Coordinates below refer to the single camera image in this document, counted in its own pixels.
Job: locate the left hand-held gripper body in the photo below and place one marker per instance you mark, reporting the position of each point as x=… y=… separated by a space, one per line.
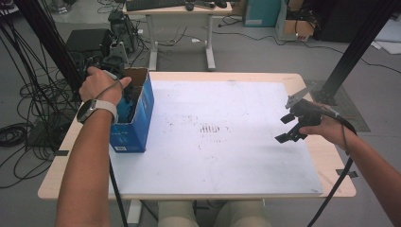
x=113 y=63

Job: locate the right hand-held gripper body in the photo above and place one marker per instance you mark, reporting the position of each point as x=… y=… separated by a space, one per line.
x=307 y=112

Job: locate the blue bottle with white cap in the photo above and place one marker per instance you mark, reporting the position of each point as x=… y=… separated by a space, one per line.
x=126 y=110

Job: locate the blue cardboard box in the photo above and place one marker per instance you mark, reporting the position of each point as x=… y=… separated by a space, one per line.
x=132 y=138

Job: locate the person's left hand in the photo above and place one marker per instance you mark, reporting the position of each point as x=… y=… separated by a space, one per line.
x=101 y=85

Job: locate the person's right hand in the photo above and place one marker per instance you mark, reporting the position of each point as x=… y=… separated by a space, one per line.
x=331 y=130

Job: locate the black equipment case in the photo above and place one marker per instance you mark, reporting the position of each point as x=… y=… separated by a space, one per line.
x=88 y=39

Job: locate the small dark computer tower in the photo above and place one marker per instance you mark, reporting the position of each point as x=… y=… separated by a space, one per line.
x=123 y=28

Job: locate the black tape strip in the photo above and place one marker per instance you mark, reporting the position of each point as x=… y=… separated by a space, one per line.
x=346 y=172
x=61 y=153

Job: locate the black keyboard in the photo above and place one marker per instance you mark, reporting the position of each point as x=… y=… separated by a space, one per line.
x=154 y=4

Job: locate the white foam board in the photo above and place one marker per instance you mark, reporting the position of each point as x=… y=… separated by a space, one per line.
x=214 y=164

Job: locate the brown cardboard box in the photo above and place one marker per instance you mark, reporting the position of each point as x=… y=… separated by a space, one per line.
x=299 y=27

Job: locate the black computer mouse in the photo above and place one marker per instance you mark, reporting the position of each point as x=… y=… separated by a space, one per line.
x=221 y=4
x=189 y=6

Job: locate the person's right leg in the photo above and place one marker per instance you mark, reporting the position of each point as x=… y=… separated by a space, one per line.
x=242 y=216

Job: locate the person's leg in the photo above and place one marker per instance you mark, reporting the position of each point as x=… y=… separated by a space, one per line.
x=178 y=216
x=242 y=216

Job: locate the wooden desk with white legs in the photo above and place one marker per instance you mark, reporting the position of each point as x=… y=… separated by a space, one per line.
x=208 y=8

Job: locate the teal box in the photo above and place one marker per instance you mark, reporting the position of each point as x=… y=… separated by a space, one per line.
x=261 y=12

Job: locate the white table leg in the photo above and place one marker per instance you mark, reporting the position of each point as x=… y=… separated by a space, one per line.
x=135 y=213

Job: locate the person's left leg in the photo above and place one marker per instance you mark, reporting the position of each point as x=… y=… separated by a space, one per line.
x=178 y=216

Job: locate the black metal frame post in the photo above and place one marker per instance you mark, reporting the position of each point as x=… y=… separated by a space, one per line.
x=362 y=41
x=44 y=38

